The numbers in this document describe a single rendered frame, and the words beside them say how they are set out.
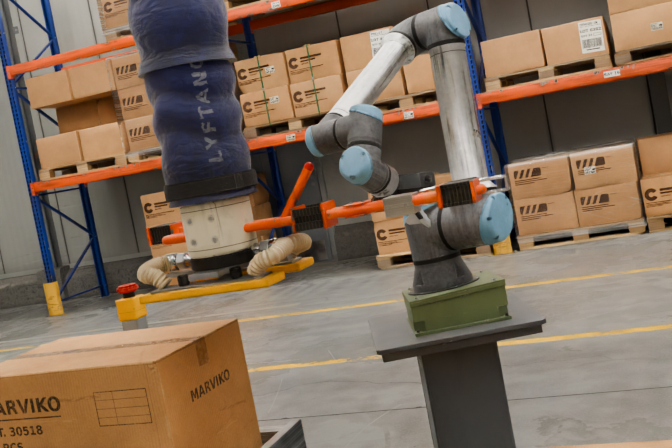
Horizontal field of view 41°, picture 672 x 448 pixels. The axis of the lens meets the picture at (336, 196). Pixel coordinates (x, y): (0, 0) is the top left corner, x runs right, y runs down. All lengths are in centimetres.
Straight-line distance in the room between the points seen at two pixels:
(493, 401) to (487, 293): 34
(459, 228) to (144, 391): 107
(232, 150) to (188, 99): 15
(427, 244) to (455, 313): 23
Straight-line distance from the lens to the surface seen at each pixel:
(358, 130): 237
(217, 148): 213
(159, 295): 217
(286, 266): 222
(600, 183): 906
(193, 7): 215
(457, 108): 275
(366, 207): 205
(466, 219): 271
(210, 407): 232
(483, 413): 288
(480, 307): 275
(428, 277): 281
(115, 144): 1075
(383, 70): 271
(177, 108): 213
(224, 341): 240
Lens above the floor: 135
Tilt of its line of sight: 3 degrees down
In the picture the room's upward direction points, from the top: 11 degrees counter-clockwise
